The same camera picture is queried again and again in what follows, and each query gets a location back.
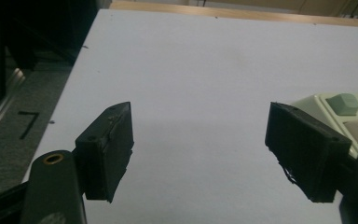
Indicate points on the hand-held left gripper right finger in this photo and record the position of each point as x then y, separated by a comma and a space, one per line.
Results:
304, 149

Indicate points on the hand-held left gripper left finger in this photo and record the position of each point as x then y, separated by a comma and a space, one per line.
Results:
105, 155

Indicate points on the green and pink keyboard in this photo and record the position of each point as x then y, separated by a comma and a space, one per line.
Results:
345, 118

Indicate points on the wooden table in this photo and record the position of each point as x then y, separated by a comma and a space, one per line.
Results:
230, 13

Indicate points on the metal floor rail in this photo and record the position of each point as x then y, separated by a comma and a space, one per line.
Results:
0, 99

